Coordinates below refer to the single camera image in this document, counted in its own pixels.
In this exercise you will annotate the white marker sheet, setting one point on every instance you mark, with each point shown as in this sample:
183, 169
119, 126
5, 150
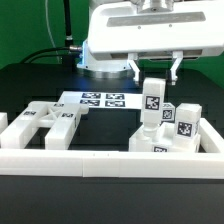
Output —
103, 99

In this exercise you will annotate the black vertical cable post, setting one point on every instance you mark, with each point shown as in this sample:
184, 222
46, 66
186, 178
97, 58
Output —
68, 31

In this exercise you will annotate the white chair back part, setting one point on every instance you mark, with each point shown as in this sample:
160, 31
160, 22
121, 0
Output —
62, 121

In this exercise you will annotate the white chair seat part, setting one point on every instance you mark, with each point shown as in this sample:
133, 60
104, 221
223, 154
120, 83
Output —
165, 140

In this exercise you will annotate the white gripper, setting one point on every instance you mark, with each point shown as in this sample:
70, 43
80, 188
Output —
192, 29

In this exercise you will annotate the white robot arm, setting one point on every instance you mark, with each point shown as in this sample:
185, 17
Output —
103, 67

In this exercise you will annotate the white U-shaped fence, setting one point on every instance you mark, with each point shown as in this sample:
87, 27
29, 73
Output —
206, 165

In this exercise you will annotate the white block at left edge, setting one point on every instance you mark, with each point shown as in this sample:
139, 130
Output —
3, 121

